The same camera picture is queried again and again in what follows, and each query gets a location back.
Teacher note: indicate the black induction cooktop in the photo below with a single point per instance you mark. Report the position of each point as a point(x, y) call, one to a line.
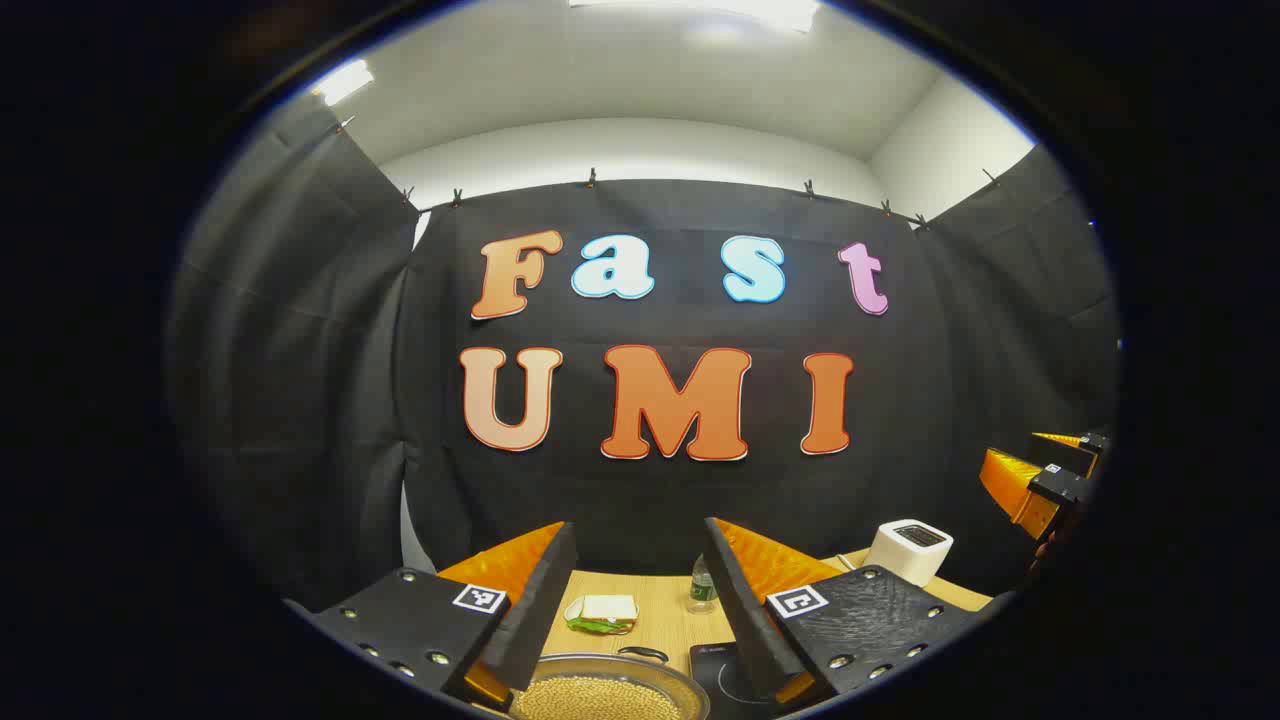
point(715, 675)

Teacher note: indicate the small white plate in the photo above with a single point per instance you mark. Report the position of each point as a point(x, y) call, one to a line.
point(572, 612)

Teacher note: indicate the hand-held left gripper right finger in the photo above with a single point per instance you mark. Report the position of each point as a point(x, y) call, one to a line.
point(745, 610)

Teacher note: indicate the white toaster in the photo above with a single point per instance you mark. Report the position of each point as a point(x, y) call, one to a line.
point(905, 555)

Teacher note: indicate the row of black cloth clips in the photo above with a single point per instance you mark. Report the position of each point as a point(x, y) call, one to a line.
point(591, 178)

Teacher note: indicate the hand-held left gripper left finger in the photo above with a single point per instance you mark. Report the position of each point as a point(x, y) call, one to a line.
point(535, 610)

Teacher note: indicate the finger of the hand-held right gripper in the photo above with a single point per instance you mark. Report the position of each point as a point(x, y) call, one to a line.
point(1015, 485)
point(1065, 445)

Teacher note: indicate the pile of yellow soybeans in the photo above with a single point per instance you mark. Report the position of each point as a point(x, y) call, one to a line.
point(600, 700)

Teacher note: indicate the ceiling light panel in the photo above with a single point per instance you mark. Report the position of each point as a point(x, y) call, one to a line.
point(343, 82)
point(740, 8)

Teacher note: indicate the clear plastic water bottle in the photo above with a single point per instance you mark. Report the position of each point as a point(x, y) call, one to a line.
point(702, 590)

